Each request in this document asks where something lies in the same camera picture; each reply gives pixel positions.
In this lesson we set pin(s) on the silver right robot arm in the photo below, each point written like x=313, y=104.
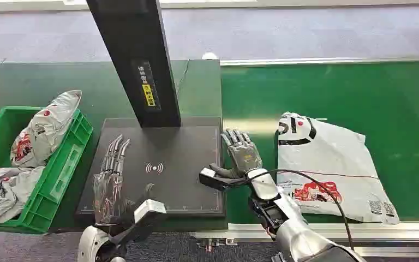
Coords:
x=300, y=238

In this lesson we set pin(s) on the large grey parcel bag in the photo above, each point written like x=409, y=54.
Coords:
x=334, y=162

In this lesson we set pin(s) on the black scanner post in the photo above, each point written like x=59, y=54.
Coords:
x=137, y=54

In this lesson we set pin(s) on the silver conveyor frame rail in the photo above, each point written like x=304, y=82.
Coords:
x=394, y=233
x=325, y=60

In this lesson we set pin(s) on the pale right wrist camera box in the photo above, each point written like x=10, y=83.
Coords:
x=209, y=178

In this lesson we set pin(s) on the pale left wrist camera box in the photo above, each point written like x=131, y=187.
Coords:
x=150, y=209

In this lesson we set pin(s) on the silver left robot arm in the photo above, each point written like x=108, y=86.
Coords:
x=88, y=244

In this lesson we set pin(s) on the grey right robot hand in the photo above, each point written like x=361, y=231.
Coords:
x=244, y=155

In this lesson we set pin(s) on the black scanner pad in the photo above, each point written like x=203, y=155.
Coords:
x=180, y=180

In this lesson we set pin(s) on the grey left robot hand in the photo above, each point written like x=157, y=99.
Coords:
x=108, y=195

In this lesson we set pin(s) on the green plastic crate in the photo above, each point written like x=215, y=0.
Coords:
x=63, y=170

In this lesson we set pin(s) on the grey parcel bag with red print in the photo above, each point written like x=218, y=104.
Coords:
x=45, y=130

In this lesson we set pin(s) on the yellow and black warning label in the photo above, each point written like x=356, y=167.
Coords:
x=148, y=92

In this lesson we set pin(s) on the crumpled grey parcel bag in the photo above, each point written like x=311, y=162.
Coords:
x=3, y=191

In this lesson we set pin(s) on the small white round knob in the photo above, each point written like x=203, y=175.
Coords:
x=209, y=56

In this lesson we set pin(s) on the green conveyor belt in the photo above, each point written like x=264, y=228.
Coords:
x=394, y=108

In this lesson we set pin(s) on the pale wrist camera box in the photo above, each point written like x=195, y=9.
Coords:
x=209, y=178
x=150, y=209

